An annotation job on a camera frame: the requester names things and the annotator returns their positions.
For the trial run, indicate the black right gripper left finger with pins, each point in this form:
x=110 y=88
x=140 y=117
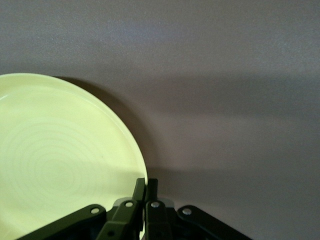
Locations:
x=120 y=220

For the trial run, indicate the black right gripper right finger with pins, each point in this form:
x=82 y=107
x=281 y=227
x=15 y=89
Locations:
x=157 y=222

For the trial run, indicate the yellow round plate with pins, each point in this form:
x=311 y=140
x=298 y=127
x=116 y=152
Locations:
x=62 y=150

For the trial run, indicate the brown table cover mat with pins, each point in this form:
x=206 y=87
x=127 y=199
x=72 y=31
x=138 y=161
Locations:
x=200 y=50

